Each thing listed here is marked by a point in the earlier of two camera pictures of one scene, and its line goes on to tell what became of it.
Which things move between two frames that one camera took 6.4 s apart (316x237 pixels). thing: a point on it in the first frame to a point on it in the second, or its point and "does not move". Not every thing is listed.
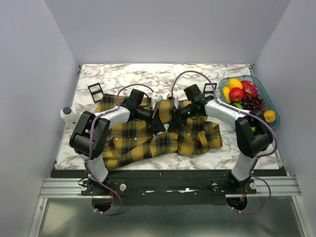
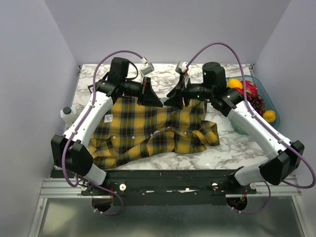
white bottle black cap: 69,115 does not move
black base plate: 169,187 does not move
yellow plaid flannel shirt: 138,140 does not move
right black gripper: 175,123 to 176,95
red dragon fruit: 249,88 does not move
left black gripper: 156,123 to 148,97
